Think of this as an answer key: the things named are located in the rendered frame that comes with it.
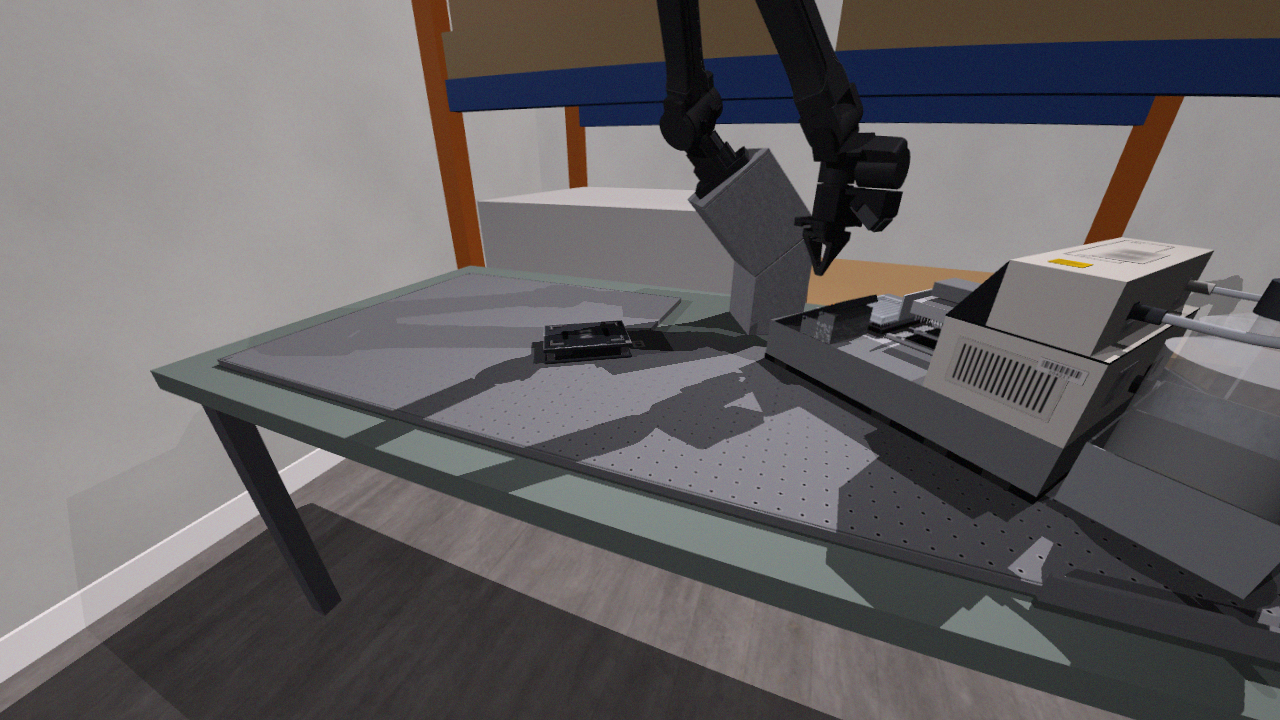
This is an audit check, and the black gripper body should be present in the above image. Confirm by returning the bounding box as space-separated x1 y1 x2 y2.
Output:
794 183 861 238

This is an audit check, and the clear bottle with grey cap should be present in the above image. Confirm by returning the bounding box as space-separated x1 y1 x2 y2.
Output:
1189 313 1258 337

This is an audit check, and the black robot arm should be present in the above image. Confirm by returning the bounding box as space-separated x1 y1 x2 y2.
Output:
657 0 910 232

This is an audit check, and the white multiwell plate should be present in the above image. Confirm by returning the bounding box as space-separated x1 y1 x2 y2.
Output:
868 295 902 325

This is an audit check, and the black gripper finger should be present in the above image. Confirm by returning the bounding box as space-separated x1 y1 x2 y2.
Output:
803 232 841 275
815 236 850 274

